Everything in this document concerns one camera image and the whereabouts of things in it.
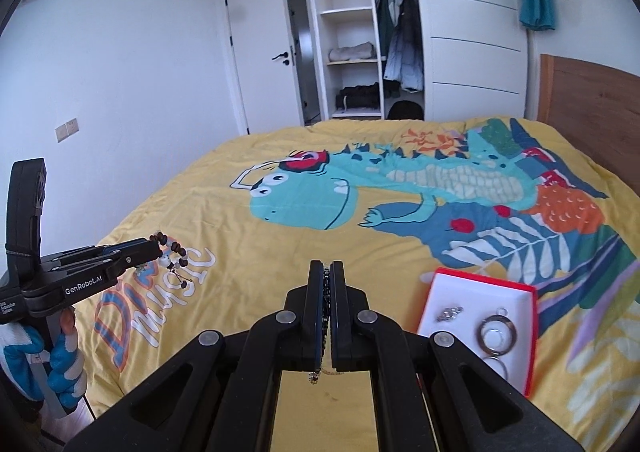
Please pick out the folded dark clothes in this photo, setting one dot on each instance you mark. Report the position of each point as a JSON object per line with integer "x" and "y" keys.
{"x": 359, "y": 96}

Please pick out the thin gold bangle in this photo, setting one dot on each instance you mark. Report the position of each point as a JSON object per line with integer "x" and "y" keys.
{"x": 505, "y": 369}

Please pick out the white wardrobe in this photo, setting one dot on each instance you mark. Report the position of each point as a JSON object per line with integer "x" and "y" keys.
{"x": 470, "y": 57}

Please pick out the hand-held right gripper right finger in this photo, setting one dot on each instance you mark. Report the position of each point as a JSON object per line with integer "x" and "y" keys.
{"x": 340, "y": 292}

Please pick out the red jewelry box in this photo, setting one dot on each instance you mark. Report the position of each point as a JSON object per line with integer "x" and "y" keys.
{"x": 475, "y": 292}

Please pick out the person's left hand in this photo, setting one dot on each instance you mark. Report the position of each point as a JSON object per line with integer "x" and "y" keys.
{"x": 67, "y": 362}

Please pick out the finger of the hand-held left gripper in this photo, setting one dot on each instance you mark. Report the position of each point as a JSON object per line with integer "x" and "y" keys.
{"x": 140, "y": 255}
{"x": 122, "y": 247}

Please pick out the folded beige bedding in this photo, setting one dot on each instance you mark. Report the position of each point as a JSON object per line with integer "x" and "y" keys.
{"x": 350, "y": 53}

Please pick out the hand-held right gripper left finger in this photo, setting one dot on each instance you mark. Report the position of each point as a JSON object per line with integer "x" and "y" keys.
{"x": 316, "y": 292}

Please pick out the black bag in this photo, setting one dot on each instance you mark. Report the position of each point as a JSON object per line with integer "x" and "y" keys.
{"x": 405, "y": 111}

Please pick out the light blue hanging jacket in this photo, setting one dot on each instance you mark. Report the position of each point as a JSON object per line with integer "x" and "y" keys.
{"x": 407, "y": 57}

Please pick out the dark green hanging coat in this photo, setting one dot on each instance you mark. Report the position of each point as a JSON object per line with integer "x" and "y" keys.
{"x": 385, "y": 27}

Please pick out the wooden headboard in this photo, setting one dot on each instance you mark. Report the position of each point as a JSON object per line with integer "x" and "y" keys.
{"x": 590, "y": 102}

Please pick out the white door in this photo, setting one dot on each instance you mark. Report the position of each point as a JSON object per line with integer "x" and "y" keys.
{"x": 260, "y": 22}

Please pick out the yellow printed blanket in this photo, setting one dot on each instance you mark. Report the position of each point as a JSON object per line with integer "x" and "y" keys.
{"x": 225, "y": 172}

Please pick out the amber bangle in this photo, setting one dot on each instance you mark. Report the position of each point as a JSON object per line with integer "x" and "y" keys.
{"x": 511, "y": 337}

